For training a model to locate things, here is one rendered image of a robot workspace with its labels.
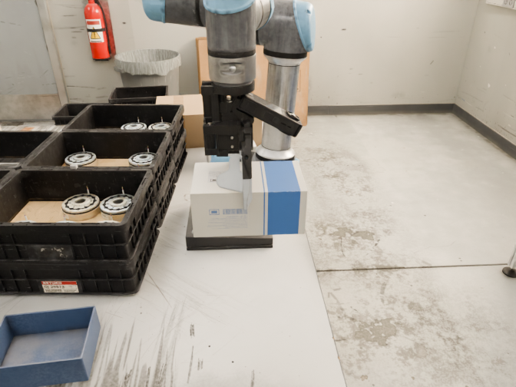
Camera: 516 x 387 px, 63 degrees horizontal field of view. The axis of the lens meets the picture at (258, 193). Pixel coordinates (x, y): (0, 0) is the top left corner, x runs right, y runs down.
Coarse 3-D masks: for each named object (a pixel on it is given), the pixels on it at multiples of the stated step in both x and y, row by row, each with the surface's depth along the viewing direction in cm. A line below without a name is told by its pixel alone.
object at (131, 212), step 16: (16, 176) 121; (144, 176) 121; (144, 192) 116; (128, 208) 106; (0, 224) 99; (16, 224) 99; (32, 224) 99; (48, 224) 99; (64, 224) 99; (80, 224) 99; (96, 224) 99; (112, 224) 99; (128, 224) 101
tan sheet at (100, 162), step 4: (100, 160) 152; (104, 160) 152; (108, 160) 152; (112, 160) 152; (116, 160) 152; (120, 160) 152; (124, 160) 152; (64, 164) 150; (100, 164) 150; (104, 164) 150; (108, 164) 150; (112, 164) 150; (116, 164) 150; (120, 164) 150; (124, 164) 150; (128, 164) 150
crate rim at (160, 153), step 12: (60, 132) 149; (72, 132) 150; (84, 132) 150; (96, 132) 150; (108, 132) 150; (120, 132) 150; (132, 132) 150; (144, 132) 150; (156, 132) 150; (168, 132) 149; (48, 144) 140; (168, 144) 146; (36, 156) 132; (156, 156) 133; (96, 168) 125; (108, 168) 125; (120, 168) 125; (132, 168) 125; (144, 168) 125; (156, 168) 129
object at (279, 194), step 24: (216, 168) 79; (240, 168) 79; (264, 168) 79; (288, 168) 79; (192, 192) 71; (216, 192) 71; (264, 192) 72; (288, 192) 72; (192, 216) 73; (216, 216) 73; (240, 216) 74; (264, 216) 74; (288, 216) 74
